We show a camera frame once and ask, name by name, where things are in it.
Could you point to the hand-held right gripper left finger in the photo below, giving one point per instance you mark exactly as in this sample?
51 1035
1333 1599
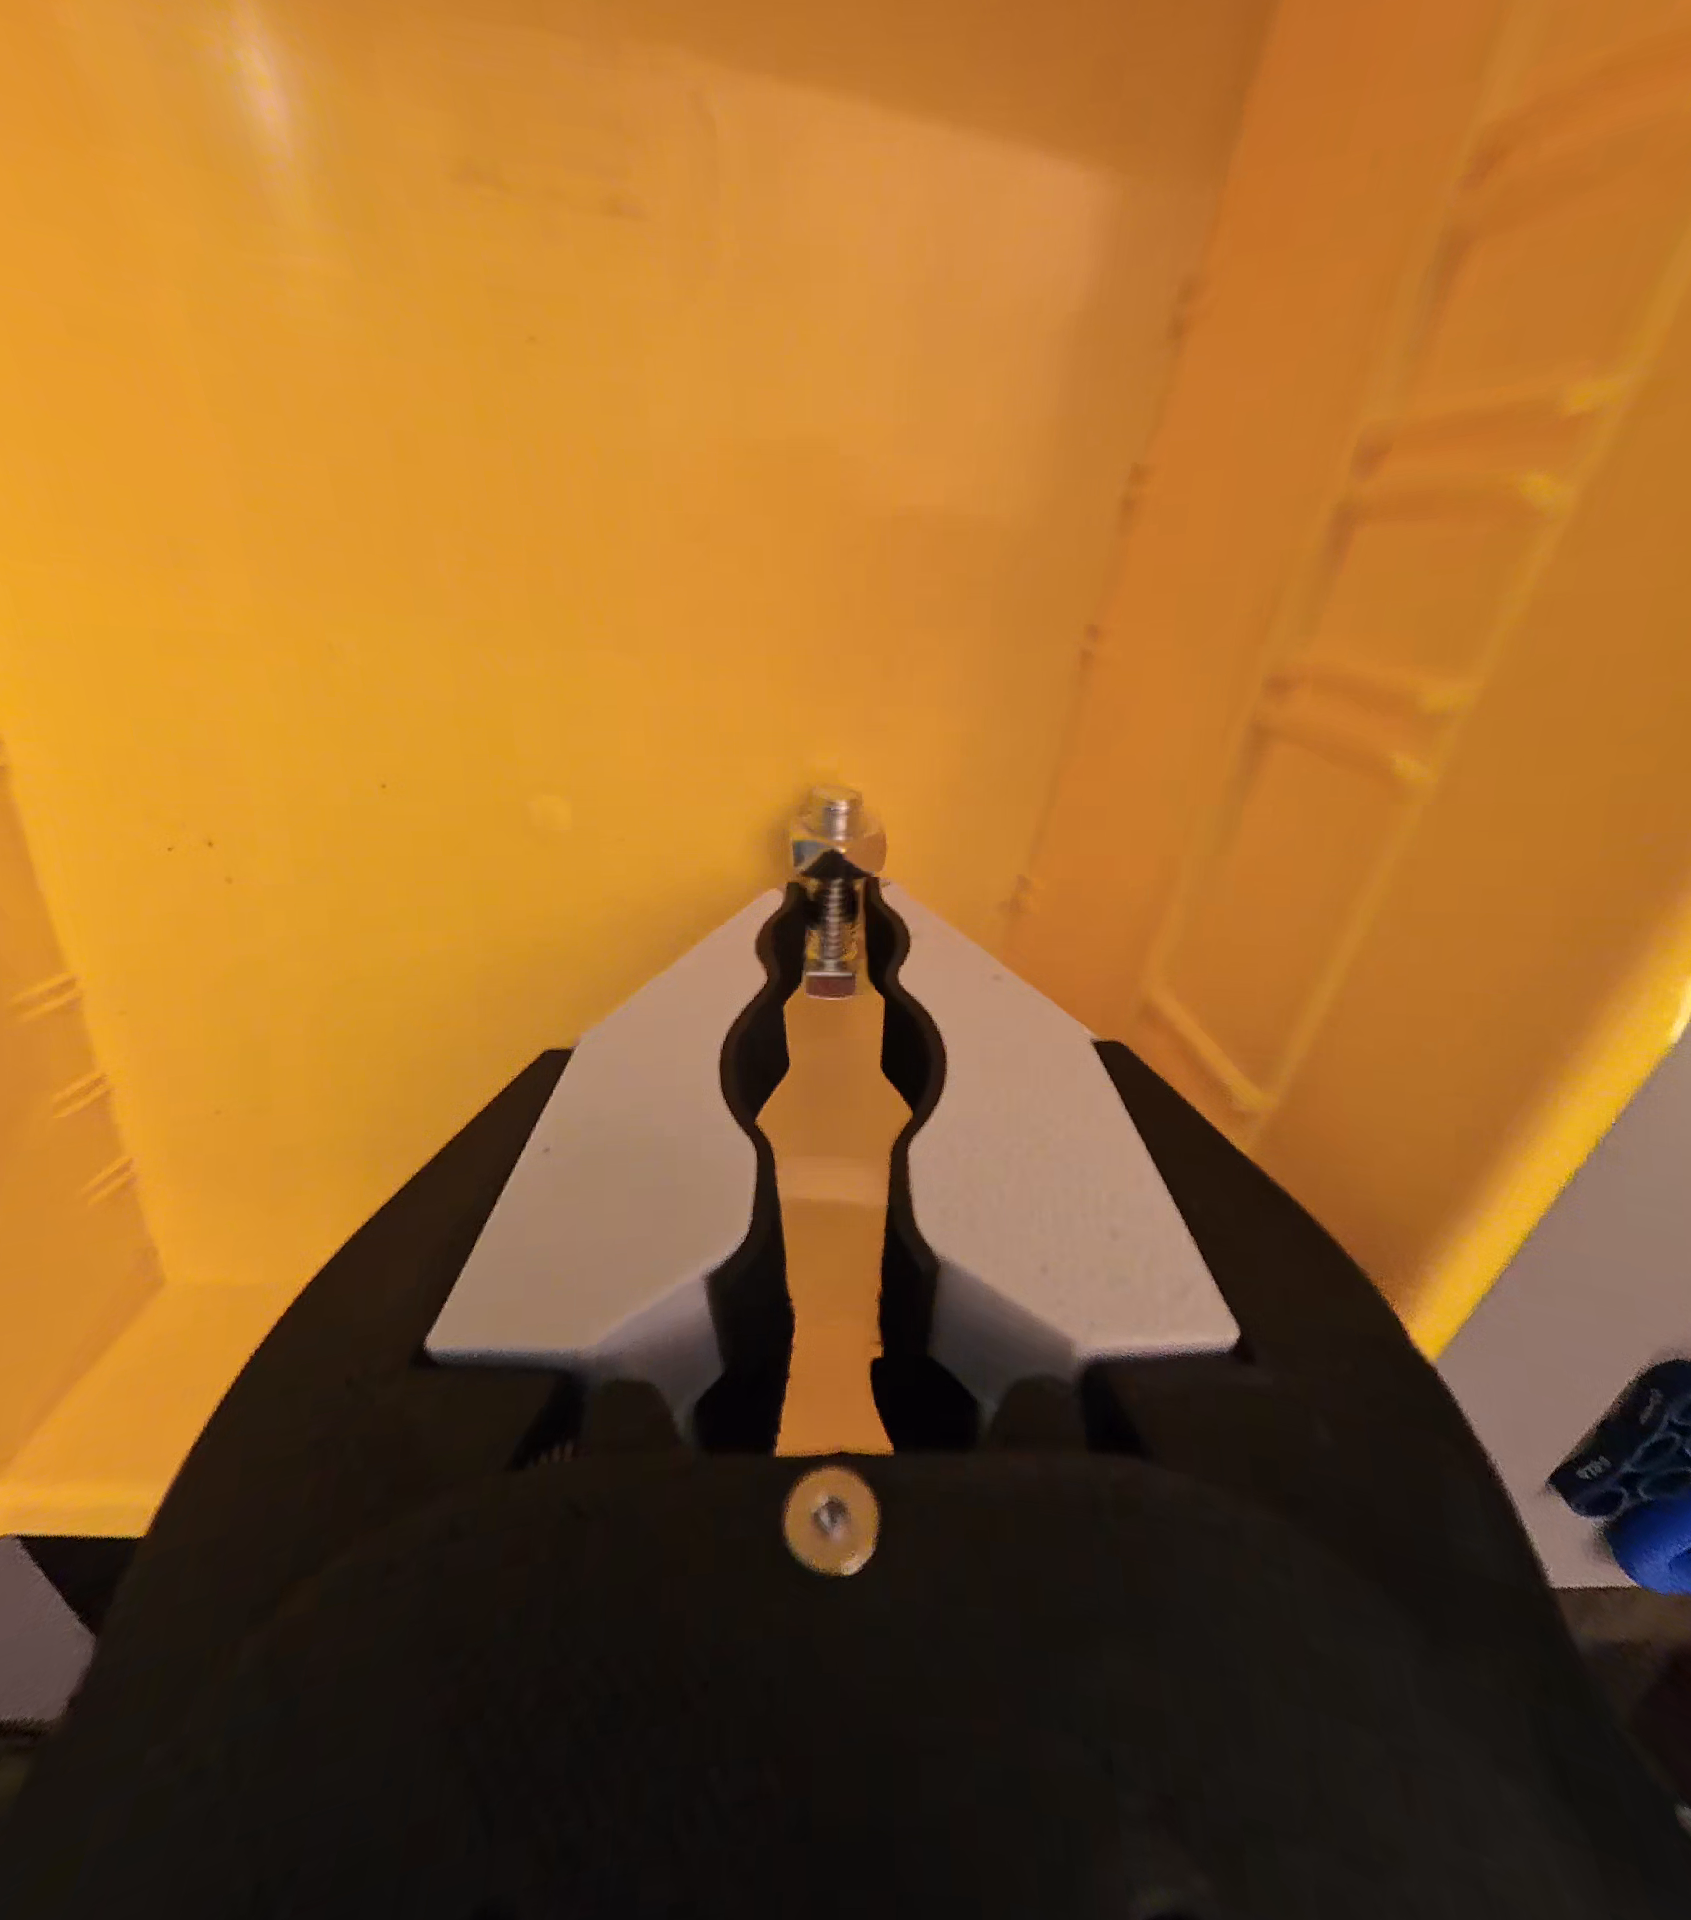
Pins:
607 1201

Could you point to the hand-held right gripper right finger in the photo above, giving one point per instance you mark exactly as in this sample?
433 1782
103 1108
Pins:
1071 1201

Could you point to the yellow plastic bin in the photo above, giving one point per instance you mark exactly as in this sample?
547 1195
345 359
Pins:
485 524

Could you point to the steel hex bolt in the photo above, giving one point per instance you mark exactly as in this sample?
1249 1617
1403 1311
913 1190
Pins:
831 961

